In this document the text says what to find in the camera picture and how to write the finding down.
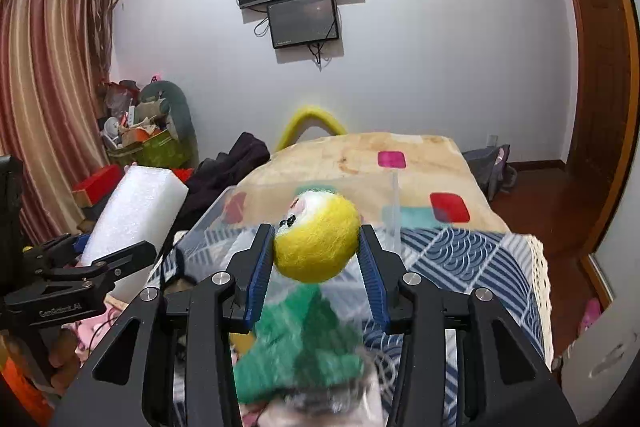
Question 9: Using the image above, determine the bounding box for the white foam block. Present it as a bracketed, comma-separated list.
[79, 163, 190, 303]

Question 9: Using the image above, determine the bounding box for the green knitted glove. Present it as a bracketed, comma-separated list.
[233, 284, 364, 404]

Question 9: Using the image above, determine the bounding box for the yellow felt ball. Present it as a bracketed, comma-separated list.
[273, 190, 361, 284]

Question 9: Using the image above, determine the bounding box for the clear plastic storage box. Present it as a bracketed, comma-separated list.
[164, 171, 400, 322]

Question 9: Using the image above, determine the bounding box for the red box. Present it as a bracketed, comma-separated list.
[72, 165, 124, 208]

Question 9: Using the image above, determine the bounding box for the blue white patterned cloth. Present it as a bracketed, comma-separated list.
[146, 225, 554, 414]

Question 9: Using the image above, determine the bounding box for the white cabinet door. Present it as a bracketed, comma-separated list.
[561, 231, 639, 426]

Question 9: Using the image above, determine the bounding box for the green cardboard clutter box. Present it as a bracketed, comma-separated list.
[107, 130, 192, 168]

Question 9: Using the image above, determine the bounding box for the dark clothes pile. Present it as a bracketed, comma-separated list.
[171, 132, 270, 233]

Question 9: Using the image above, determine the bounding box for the grey green plush cushion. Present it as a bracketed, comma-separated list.
[140, 80, 198, 160]

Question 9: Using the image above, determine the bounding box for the beige patterned fleece blanket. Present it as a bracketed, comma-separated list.
[236, 132, 509, 233]

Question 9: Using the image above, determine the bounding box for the grey backpack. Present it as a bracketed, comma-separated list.
[462, 144, 518, 202]

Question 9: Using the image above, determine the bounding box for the yellow fuzzy arch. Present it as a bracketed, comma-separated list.
[276, 105, 347, 152]

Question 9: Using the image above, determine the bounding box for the red striped curtain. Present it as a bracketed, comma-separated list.
[1, 0, 111, 243]

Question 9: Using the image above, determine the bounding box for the brown wooden door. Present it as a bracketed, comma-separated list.
[567, 0, 639, 257]

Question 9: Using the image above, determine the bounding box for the pale pink drawstring pouch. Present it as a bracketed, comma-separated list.
[240, 363, 386, 426]

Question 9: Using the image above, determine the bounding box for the small black wall monitor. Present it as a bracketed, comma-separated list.
[267, 0, 340, 49]

